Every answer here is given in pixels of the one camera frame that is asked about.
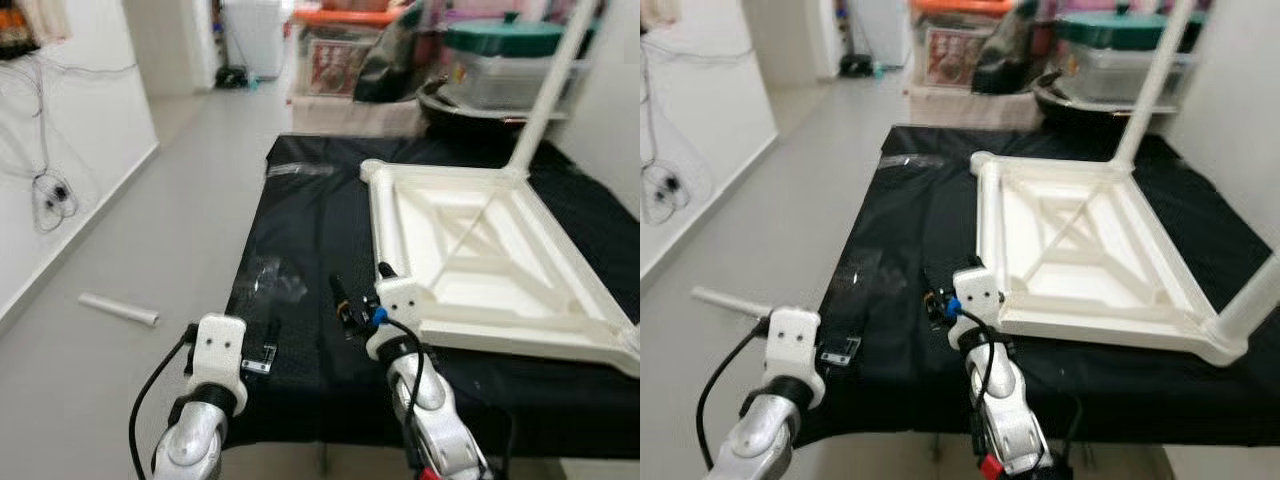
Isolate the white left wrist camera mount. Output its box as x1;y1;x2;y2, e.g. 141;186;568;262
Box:
190;313;248;401
765;307;826;406

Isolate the clear plastic film scrap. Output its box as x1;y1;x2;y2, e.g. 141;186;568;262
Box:
880;152;946;171
268;160;336;179

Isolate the black cable on wall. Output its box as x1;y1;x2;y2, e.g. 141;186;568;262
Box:
640;40;701;226
0;60;136;236

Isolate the green pot lid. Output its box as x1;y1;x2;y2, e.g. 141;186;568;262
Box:
445;15;601;58
1060;5;1206;53

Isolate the black plastic bag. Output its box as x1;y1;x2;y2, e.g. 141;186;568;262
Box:
972;0;1056;96
352;5;441;103

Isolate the box with red print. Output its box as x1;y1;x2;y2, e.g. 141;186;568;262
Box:
305;30;371;99
920;22;986;89

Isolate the white plastic children table top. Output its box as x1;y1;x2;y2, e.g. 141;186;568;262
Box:
360;158;641;379
968;150;1251;368

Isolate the orange box lid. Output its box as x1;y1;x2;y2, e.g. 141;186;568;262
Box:
295;5;411;29
912;0;1016;16

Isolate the patterned beige cloth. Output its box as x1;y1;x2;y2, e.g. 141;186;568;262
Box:
905;85;1046;131
290;92;431;139

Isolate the black cable with blue plug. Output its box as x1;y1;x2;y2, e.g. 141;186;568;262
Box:
945;298;1086;471
370;310;516;476

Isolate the black wok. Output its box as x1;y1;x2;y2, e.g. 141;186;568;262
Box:
418;80;561;136
1035;72;1181;126

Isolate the white fridge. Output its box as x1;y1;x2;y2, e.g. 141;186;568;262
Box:
850;0;911;69
222;0;291;79

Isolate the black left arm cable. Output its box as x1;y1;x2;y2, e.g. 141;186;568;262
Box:
697;318;771;471
128;330;201;480

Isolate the black tablecloth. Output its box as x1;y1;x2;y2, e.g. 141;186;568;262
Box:
795;125;1280;448
222;133;641;461

